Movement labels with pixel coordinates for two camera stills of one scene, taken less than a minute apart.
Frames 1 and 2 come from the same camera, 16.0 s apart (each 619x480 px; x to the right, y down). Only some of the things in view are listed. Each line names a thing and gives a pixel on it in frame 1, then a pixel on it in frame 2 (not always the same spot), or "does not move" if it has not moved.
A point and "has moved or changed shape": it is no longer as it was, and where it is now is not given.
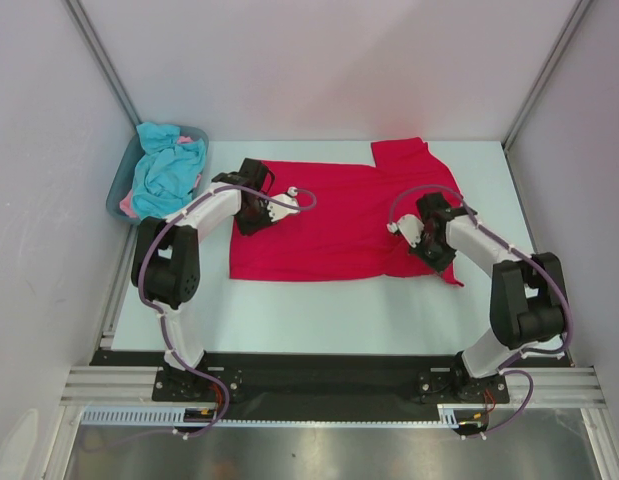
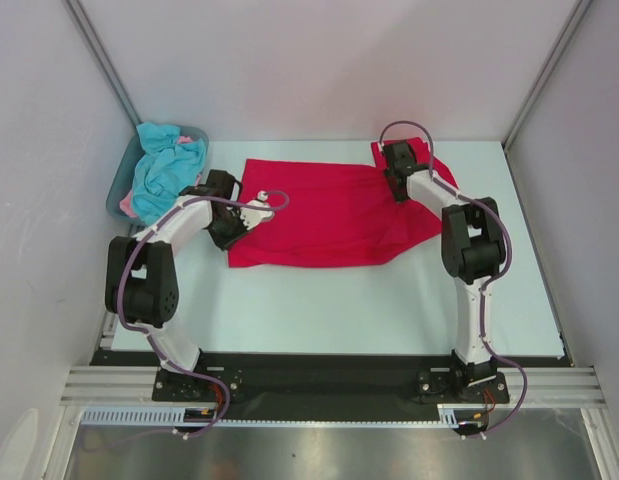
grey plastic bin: (125, 178) does not move
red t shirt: (340, 229) has moved or changed shape
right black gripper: (430, 252) to (398, 187)
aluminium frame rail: (550, 386) does not move
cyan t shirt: (166, 170) does not move
